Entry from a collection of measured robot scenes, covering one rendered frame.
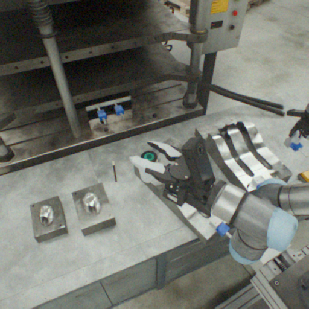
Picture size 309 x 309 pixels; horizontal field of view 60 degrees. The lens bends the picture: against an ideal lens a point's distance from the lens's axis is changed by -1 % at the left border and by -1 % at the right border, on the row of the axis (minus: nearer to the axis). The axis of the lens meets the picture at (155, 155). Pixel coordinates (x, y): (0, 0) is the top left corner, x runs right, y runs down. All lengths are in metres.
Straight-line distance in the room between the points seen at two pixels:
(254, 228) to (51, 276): 0.89
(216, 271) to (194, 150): 1.60
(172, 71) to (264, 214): 1.27
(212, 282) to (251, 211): 1.51
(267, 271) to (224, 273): 1.02
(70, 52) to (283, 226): 1.18
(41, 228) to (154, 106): 1.05
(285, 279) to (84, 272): 0.74
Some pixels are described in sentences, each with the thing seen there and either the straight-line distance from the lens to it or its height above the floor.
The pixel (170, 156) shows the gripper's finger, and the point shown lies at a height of 1.46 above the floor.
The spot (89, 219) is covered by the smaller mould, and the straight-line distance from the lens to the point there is 1.22.
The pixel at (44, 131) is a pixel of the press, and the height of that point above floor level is 0.79.
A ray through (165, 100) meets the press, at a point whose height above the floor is 0.78.
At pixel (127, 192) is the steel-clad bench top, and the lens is 1.34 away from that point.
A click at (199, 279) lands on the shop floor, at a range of 2.02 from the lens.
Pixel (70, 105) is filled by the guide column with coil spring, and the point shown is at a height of 1.02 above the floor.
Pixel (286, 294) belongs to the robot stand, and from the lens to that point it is 0.99.
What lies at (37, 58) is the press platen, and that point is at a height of 1.29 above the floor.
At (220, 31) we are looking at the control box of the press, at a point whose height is 1.20.
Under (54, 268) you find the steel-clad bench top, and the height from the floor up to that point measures 0.80.
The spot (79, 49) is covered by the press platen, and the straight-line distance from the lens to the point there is 1.42.
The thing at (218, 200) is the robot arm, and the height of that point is 1.46.
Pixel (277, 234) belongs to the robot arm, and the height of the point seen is 1.46.
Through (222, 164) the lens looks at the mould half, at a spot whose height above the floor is 0.85.
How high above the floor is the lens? 1.92
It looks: 49 degrees down
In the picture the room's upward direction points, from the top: straight up
